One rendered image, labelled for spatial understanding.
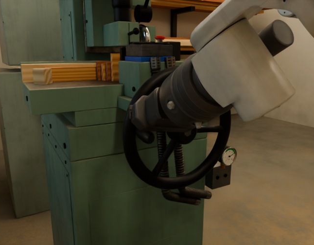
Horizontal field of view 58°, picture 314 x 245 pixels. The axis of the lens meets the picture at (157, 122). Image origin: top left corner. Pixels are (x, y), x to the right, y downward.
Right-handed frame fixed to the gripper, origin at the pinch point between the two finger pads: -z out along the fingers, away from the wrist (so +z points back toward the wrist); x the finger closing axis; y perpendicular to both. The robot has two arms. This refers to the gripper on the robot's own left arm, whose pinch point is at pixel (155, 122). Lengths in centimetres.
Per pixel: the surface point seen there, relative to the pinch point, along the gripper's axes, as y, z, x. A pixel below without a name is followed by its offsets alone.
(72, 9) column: 52, -39, -8
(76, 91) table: 13.7, -20.2, -10.7
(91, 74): 24.9, -32.3, -4.1
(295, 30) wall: 196, -171, 307
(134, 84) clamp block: 13.7, -13.5, 2.0
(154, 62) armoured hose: 17.0, -7.6, 4.8
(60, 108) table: 9.7, -22.1, -14.2
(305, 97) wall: 107, -193, 323
